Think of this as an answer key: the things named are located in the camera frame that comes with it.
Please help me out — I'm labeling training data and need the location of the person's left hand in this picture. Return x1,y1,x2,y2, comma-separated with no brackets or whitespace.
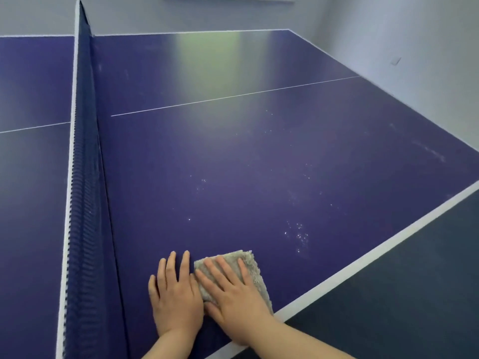
148,251,205,338

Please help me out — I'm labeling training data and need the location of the person's right hand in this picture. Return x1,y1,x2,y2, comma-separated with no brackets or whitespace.
194,256,277,347

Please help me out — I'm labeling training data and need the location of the grey cleaning cloth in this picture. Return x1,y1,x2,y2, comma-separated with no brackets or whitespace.
193,250,274,317

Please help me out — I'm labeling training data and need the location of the person's left forearm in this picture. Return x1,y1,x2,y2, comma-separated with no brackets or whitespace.
140,328,203,359

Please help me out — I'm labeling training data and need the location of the dark blue table tennis net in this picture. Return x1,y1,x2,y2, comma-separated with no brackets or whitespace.
55,0,130,359

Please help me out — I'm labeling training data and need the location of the blue table tennis table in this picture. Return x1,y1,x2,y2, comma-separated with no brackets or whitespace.
0,28,479,359

